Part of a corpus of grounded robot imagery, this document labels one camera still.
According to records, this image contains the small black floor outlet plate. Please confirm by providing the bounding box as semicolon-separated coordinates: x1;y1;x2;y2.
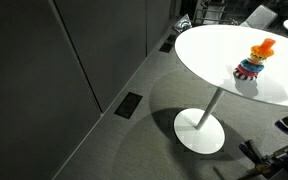
158;41;175;54

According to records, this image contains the green yellow checkered toy ring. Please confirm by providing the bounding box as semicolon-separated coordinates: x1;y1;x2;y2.
248;53;269;66

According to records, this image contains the white table pedestal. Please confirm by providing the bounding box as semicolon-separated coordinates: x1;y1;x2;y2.
173;87;226;156

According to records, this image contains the black white striped toy base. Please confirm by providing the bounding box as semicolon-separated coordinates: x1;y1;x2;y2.
232;68;259;82

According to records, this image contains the orange toy peg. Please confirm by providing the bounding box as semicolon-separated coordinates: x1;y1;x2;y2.
258;37;277;52

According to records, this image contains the red toy ring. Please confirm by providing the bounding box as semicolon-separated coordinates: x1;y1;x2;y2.
235;64;259;79

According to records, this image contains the large black floor outlet plate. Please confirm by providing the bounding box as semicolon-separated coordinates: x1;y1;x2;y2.
113;91;144;120

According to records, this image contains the grey mesh chair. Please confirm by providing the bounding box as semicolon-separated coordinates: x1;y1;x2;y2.
239;3;279;31

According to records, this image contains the blue toy ring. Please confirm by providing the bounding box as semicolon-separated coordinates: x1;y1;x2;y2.
239;58;266;74

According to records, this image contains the shiny metal floor box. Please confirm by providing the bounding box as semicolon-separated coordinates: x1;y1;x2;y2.
171;13;194;34

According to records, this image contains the dark metal rack frame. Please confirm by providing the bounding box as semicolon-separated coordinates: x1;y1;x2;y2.
192;0;242;26

